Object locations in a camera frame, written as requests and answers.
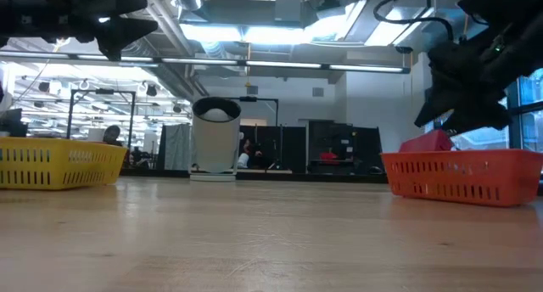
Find black partition panels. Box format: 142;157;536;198
239;121;383;175

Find grey curtain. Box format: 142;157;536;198
157;122;193;171

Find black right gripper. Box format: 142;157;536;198
413;41;514;134

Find grey ceiling box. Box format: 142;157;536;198
274;0;303;24

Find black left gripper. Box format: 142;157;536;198
19;0;160;62

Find black aluminium table frame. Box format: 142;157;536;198
120;168;388;183

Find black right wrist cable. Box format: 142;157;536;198
372;0;458;42

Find bright ceiling light panel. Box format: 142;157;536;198
180;22;353;47

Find orange plastic basket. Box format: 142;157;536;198
380;149;543;208

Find yellow plastic basket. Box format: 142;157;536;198
0;137;129;191

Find black gantry frame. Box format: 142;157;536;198
228;95;280;174
66;88;137;147

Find person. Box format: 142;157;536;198
103;124;122;145
239;138;264;170

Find long LED light bar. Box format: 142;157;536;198
0;49;411;76

